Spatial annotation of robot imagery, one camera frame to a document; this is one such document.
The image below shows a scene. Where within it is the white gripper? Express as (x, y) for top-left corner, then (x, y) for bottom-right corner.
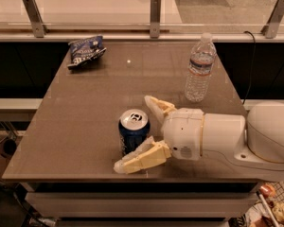
(114, 96), (204, 174)

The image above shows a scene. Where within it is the blue pepsi can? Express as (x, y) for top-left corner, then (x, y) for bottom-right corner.
(118, 109), (151, 155)

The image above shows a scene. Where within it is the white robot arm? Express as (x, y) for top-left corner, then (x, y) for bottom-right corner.
(114, 96), (284, 182)

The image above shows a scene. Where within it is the blue chip bag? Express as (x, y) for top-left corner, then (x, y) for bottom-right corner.
(67, 35), (106, 70)

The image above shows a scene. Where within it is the clear plastic water bottle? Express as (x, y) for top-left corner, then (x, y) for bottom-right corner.
(185, 33), (217, 102)

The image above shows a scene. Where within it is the dark round stool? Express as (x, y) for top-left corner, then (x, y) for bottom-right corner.
(0, 139), (17, 159)

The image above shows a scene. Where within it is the middle metal railing bracket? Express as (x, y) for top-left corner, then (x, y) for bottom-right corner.
(150, 0), (161, 38)

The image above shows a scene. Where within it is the metal railing bracket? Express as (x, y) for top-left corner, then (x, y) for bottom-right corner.
(150, 0), (161, 38)
(22, 0), (47, 38)
(261, 0), (284, 39)

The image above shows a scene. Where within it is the wire basket with snacks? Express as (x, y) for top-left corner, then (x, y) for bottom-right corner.
(243, 183), (284, 227)

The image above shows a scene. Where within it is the right metal railing bracket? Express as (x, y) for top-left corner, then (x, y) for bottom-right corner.
(261, 0), (284, 39)

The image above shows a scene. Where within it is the left metal railing bracket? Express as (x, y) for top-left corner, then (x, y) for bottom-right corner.
(22, 0), (47, 38)

